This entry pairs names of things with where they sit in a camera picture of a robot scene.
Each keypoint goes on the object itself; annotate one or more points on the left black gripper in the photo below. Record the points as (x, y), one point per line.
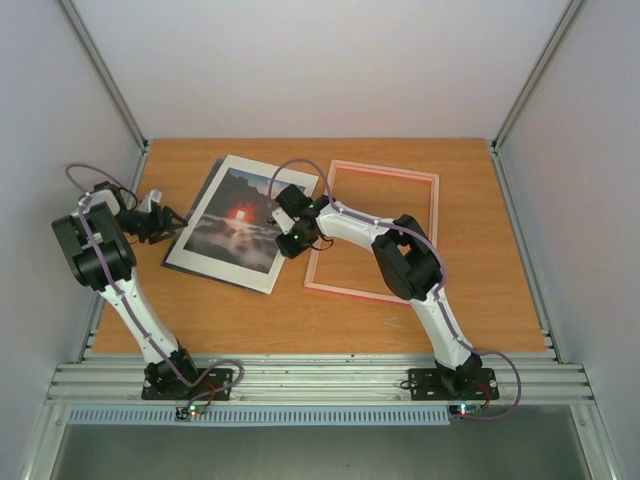
(163, 226)

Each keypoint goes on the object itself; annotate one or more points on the dark backing sheet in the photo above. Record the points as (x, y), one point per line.
(172, 252)

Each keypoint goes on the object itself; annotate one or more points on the sunset landscape photo white border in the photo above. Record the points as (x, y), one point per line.
(235, 225)

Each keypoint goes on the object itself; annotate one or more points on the pink wooden picture frame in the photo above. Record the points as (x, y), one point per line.
(346, 269)

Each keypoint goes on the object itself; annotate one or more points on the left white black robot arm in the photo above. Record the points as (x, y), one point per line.
(93, 242)

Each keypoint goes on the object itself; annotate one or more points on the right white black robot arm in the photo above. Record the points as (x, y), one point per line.
(409, 264)

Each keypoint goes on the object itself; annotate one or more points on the left small circuit board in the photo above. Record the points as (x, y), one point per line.
(192, 411)

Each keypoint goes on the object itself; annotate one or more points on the small circuit board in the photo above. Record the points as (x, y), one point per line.
(465, 410)
(192, 411)

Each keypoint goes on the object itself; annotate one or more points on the right small circuit board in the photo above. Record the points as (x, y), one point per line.
(465, 410)

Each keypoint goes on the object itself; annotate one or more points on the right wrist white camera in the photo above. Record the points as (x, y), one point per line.
(282, 220)

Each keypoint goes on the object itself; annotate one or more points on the wrist white camera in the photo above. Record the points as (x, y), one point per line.
(282, 220)
(151, 199)

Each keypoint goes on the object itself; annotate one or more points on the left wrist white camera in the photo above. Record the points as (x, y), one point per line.
(151, 199)

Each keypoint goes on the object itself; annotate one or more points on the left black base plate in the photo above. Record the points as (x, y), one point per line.
(220, 382)

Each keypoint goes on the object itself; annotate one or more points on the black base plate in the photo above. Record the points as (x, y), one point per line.
(431, 384)
(220, 382)

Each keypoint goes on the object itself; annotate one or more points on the aluminium front rail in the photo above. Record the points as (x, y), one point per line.
(325, 379)

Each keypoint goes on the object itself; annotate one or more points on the grey slotted cable duct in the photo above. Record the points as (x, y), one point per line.
(261, 416)

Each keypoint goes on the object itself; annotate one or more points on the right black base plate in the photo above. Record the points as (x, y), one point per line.
(431, 384)

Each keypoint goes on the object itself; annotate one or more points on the right aluminium corner post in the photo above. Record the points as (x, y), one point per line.
(551, 47)

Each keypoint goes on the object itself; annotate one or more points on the aluminium corner post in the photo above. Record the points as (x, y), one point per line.
(551, 47)
(98, 63)

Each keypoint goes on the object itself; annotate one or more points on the left aluminium corner post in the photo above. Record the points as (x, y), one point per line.
(98, 63)

